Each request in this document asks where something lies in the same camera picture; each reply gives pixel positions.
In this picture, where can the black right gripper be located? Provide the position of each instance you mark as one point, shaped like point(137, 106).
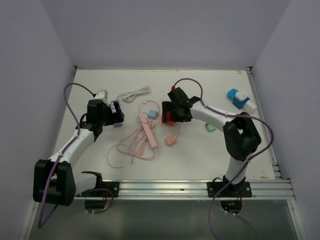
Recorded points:
point(167, 106)

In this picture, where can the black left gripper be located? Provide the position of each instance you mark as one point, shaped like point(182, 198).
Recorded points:
point(114, 118)

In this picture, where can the red cube socket adapter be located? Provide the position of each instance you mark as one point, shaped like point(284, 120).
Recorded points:
point(166, 118)

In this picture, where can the blue charger plug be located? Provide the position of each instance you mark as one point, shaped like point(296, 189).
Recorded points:
point(152, 114)

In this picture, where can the purple power strip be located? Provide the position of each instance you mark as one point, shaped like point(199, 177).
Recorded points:
point(117, 112)

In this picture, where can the pink power strip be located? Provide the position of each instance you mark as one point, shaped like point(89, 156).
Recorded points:
point(148, 131)

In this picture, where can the orange charger plug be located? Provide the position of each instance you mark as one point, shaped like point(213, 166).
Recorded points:
point(170, 141)

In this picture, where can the green plug adapter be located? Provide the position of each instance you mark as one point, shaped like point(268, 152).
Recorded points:
point(210, 128)

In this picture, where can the blue cube socket adapter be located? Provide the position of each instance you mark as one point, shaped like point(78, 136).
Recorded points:
point(231, 95)

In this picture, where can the white rectangular charger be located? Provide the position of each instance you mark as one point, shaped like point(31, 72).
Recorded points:
point(250, 107)

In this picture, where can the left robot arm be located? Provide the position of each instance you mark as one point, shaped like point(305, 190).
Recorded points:
point(54, 181)

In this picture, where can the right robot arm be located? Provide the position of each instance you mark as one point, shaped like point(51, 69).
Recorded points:
point(241, 137)

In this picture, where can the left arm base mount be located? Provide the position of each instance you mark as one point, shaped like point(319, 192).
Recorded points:
point(99, 194)

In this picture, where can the aluminium side rail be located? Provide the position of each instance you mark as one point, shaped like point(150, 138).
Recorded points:
point(266, 132)

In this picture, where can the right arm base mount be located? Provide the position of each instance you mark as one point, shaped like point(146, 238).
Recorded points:
point(232, 195)

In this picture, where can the aluminium front rail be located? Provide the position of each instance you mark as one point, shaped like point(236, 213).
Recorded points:
point(193, 190)

